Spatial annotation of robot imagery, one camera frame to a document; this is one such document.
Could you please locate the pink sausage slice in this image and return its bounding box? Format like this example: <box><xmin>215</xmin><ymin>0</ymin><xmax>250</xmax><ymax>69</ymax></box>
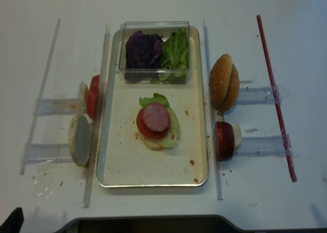
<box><xmin>143</xmin><ymin>102</ymin><xmax>170</xmax><ymax>132</ymax></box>

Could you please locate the tomato slice on bun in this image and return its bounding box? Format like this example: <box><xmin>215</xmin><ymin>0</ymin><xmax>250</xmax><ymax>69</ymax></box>
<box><xmin>136</xmin><ymin>108</ymin><xmax>169</xmax><ymax>139</ymax></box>

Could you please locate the lettuce leaf on bun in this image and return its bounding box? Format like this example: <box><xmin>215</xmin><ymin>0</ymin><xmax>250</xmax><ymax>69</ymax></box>
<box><xmin>139</xmin><ymin>93</ymin><xmax>180</xmax><ymax>135</ymax></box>

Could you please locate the green lettuce in container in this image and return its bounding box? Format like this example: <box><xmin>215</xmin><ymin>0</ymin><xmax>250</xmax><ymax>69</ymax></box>
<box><xmin>150</xmin><ymin>27</ymin><xmax>189</xmax><ymax>84</ymax></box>

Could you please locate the stack of sausage slices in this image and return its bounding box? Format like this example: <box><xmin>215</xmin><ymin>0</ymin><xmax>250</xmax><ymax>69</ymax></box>
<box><xmin>215</xmin><ymin>121</ymin><xmax>235</xmax><ymax>161</ymax></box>

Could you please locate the upright tomato slice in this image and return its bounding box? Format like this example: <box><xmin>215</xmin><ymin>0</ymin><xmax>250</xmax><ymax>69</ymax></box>
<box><xmin>86</xmin><ymin>75</ymin><xmax>100</xmax><ymax>120</ymax></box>

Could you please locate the white cheese slice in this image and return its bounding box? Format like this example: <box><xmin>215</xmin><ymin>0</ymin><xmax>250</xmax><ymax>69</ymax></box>
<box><xmin>232</xmin><ymin>124</ymin><xmax>242</xmax><ymax>148</ymax></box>

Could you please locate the silver metal tray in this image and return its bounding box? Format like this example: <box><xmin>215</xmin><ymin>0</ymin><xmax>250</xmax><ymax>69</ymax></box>
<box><xmin>97</xmin><ymin>27</ymin><xmax>208</xmax><ymax>188</ymax></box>

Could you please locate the bottom bun on tray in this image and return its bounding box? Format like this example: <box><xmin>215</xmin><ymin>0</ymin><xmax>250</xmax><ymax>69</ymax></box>
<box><xmin>138</xmin><ymin>132</ymin><xmax>180</xmax><ymax>150</ymax></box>

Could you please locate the clear plastic container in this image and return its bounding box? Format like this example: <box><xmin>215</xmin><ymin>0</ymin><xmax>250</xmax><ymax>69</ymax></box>
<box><xmin>116</xmin><ymin>21</ymin><xmax>191</xmax><ymax>84</ymax></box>

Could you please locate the purple cabbage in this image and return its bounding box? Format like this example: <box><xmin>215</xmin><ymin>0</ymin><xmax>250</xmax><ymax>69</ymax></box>
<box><xmin>124</xmin><ymin>31</ymin><xmax>162</xmax><ymax>82</ymax></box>

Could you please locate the plain bun half right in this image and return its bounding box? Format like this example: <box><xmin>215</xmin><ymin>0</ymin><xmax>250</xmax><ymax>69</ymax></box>
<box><xmin>218</xmin><ymin>64</ymin><xmax>240</xmax><ymax>112</ymax></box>

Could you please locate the sesame bun top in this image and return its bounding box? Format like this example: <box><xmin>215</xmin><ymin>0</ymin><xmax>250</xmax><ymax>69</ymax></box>
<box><xmin>209</xmin><ymin>54</ymin><xmax>232</xmax><ymax>108</ymax></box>

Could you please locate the upright bun half left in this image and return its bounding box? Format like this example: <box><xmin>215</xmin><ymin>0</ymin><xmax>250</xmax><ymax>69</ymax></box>
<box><xmin>68</xmin><ymin>114</ymin><xmax>92</xmax><ymax>166</ymax></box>

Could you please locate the clear holder upper right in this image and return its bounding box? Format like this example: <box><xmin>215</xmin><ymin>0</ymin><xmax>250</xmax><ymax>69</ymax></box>
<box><xmin>236</xmin><ymin>86</ymin><xmax>280</xmax><ymax>105</ymax></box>

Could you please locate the clear holder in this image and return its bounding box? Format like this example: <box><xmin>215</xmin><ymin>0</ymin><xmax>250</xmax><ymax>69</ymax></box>
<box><xmin>33</xmin><ymin>98</ymin><xmax>86</xmax><ymax>117</ymax></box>
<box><xmin>21</xmin><ymin>144</ymin><xmax>73</xmax><ymax>165</ymax></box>
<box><xmin>236</xmin><ymin>86</ymin><xmax>280</xmax><ymax>105</ymax></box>
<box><xmin>233</xmin><ymin>135</ymin><xmax>293</xmax><ymax>157</ymax></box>

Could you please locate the clear holder upper left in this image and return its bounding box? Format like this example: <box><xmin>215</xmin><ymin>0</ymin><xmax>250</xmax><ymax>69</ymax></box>
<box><xmin>33</xmin><ymin>98</ymin><xmax>86</xmax><ymax>117</ymax></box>

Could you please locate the clear holder lower right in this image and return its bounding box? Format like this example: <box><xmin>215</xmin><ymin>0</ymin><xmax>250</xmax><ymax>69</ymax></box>
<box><xmin>233</xmin><ymin>135</ymin><xmax>293</xmax><ymax>157</ymax></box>

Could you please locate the clear holder lower left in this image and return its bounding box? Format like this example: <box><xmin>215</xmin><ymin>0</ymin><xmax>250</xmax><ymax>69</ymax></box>
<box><xmin>21</xmin><ymin>144</ymin><xmax>73</xmax><ymax>165</ymax></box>

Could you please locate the black object bottom left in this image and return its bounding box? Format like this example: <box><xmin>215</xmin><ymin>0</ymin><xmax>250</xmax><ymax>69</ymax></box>
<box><xmin>0</xmin><ymin>207</ymin><xmax>25</xmax><ymax>233</ymax></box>

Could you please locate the clear rail right of tray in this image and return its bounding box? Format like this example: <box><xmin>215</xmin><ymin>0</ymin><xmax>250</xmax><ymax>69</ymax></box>
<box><xmin>203</xmin><ymin>19</ymin><xmax>224</xmax><ymax>201</ymax></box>

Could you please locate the clear rail of tray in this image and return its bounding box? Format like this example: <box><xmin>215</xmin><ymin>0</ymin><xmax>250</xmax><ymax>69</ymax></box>
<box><xmin>83</xmin><ymin>21</ymin><xmax>111</xmax><ymax>208</ymax></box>
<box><xmin>203</xmin><ymin>19</ymin><xmax>224</xmax><ymax>201</ymax></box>

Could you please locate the clear rail left of tray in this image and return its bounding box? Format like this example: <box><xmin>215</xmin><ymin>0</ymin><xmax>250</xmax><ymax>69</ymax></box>
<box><xmin>83</xmin><ymin>21</ymin><xmax>111</xmax><ymax>208</ymax></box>

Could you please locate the red plastic rail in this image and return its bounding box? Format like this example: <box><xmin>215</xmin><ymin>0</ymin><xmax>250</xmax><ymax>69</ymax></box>
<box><xmin>256</xmin><ymin>14</ymin><xmax>297</xmax><ymax>182</ymax></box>

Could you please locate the clear rail far left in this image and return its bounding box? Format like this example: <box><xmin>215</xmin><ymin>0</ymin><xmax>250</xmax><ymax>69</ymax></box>
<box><xmin>19</xmin><ymin>18</ymin><xmax>61</xmax><ymax>175</ymax></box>

